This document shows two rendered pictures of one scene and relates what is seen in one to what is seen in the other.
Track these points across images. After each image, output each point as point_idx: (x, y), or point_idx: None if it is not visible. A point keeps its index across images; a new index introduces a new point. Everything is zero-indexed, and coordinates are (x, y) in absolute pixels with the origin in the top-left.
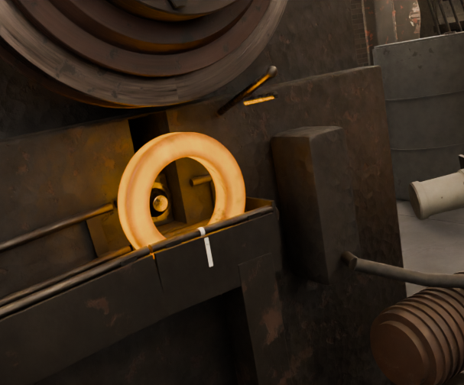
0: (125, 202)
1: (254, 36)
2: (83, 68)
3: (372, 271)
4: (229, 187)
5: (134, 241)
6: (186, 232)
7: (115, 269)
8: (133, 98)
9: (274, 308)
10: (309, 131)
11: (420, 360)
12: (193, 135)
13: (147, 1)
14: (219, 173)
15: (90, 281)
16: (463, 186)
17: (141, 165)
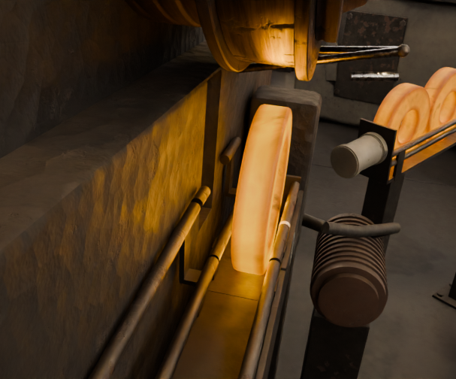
0: (264, 210)
1: None
2: (313, 25)
3: (336, 232)
4: (285, 168)
5: (252, 256)
6: (283, 231)
7: (273, 302)
8: (310, 70)
9: (289, 287)
10: (305, 98)
11: (375, 304)
12: (291, 111)
13: None
14: (284, 153)
15: (272, 330)
16: (379, 150)
17: (278, 157)
